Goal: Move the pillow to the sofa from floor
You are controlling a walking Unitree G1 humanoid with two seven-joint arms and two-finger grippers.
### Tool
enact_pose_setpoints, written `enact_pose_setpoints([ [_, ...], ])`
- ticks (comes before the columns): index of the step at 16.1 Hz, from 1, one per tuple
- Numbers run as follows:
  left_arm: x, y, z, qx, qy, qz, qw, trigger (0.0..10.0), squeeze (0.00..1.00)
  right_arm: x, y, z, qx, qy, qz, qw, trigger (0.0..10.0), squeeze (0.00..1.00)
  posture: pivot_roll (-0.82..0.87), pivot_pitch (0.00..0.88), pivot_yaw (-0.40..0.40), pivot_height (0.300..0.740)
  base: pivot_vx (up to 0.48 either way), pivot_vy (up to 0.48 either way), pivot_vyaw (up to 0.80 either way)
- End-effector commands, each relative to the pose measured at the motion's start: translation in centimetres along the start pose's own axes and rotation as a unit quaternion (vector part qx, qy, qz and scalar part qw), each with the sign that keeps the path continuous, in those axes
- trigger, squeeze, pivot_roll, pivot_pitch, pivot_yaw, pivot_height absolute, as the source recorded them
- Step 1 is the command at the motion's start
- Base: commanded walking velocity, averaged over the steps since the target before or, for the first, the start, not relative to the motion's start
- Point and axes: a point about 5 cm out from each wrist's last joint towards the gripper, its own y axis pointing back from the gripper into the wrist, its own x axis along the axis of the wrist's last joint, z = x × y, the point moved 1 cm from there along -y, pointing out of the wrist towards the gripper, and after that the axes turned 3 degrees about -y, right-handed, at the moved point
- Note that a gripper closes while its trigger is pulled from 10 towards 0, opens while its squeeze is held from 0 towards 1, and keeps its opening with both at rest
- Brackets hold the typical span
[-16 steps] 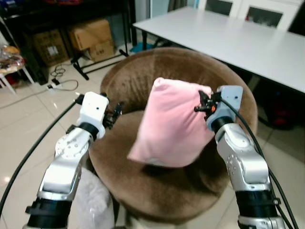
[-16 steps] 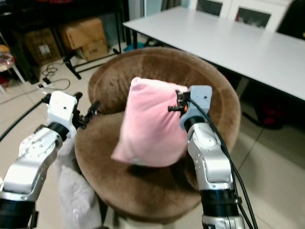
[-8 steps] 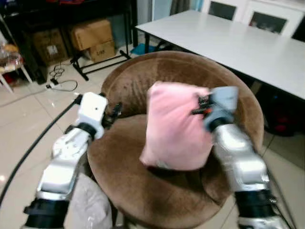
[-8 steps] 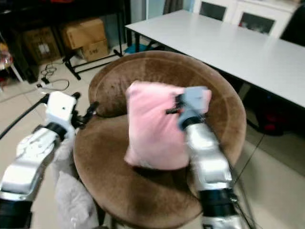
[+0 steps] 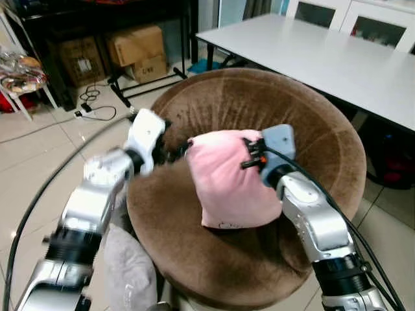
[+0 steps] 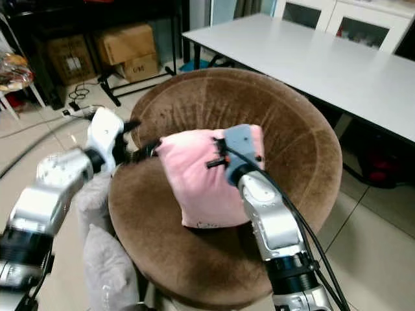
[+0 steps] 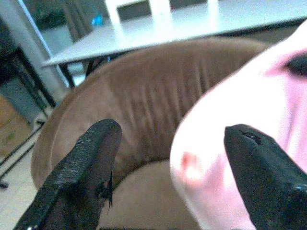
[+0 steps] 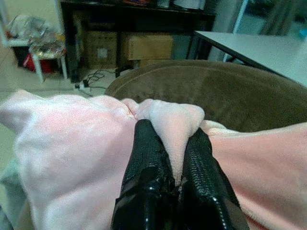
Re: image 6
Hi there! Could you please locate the pink pillow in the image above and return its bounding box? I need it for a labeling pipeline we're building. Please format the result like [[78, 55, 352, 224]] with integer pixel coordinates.
[[156, 124, 266, 230]]

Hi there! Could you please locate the brown round velvet sofa chair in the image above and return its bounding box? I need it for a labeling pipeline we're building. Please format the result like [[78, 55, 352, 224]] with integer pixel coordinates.
[[108, 67, 344, 311]]

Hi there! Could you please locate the white power strip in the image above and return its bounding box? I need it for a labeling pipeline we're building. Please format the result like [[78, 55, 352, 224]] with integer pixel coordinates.
[[63, 104, 92, 118]]

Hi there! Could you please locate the small printed tan cardboard box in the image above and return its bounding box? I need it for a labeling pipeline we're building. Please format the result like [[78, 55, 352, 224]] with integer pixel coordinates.
[[113, 53, 160, 84]]

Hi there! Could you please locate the large tan cardboard box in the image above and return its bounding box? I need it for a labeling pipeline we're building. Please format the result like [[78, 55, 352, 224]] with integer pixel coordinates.
[[97, 24, 157, 66]]

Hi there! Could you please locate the dark brown labelled cardboard box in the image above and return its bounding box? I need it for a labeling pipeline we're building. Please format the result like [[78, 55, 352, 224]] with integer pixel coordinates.
[[47, 35, 99, 87]]

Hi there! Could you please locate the black metal shelf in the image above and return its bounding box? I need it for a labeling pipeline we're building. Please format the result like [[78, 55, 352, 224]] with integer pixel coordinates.
[[5, 0, 186, 108]]

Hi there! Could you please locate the long white table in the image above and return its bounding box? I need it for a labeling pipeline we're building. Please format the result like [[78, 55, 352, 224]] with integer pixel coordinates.
[[182, 13, 415, 144]]

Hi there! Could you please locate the clear bag of snacks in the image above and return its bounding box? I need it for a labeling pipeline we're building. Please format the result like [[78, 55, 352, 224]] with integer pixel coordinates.
[[0, 52, 35, 93]]

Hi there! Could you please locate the black and red bag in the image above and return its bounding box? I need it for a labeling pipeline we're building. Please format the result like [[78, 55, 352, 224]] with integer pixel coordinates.
[[339, 117, 415, 190]]

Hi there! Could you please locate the white glass-door cabinet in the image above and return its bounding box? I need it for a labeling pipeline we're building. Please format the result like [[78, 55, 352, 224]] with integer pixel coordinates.
[[272, 0, 415, 54]]

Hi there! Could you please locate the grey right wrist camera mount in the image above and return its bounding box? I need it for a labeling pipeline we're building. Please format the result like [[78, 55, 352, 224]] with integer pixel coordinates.
[[223, 122, 261, 187]]

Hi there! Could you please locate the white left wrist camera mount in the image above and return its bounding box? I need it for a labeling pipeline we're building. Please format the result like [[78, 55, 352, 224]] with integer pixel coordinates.
[[88, 106, 126, 175]]

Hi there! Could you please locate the black tangled power cable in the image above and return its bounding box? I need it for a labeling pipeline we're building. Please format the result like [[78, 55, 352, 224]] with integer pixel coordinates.
[[68, 80, 105, 111]]

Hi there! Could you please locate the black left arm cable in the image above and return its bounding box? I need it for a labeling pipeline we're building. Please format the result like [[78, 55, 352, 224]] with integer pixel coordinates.
[[0, 114, 99, 180]]

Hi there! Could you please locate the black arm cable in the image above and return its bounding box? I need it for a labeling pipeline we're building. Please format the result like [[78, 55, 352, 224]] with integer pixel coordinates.
[[227, 145, 352, 311], [0, 114, 99, 180]]

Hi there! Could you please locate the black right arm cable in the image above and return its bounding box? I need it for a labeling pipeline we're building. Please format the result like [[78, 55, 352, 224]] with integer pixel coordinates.
[[227, 145, 352, 311]]

